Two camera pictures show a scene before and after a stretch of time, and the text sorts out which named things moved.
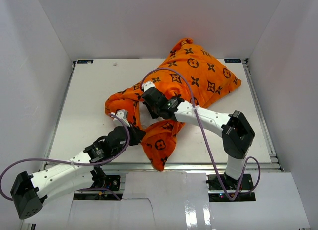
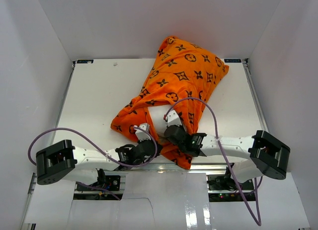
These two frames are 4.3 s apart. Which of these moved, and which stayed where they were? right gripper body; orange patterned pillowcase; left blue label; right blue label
Moved: orange patterned pillowcase; right gripper body
Stayed: right blue label; left blue label
